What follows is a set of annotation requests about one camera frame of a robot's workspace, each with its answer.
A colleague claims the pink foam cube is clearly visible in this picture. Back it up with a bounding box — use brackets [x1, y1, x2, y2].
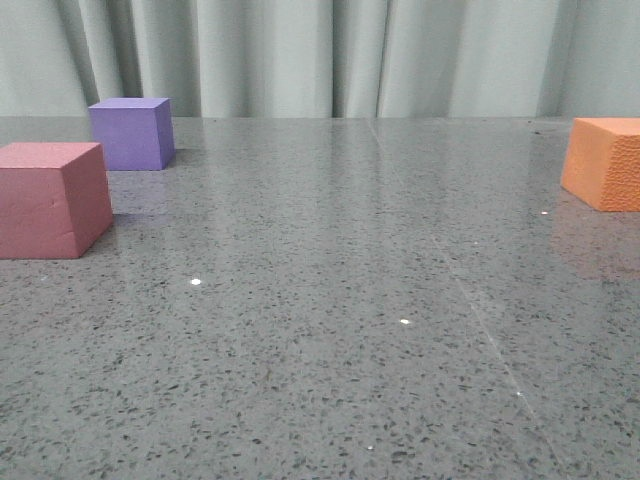
[1, 142, 113, 259]

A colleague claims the purple foam cube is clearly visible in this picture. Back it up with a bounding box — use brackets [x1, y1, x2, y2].
[89, 98, 175, 171]

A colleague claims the pale green curtain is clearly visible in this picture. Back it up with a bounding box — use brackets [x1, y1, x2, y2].
[1, 1, 639, 118]

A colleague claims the orange foam cube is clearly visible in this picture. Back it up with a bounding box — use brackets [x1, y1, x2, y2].
[561, 117, 639, 212]

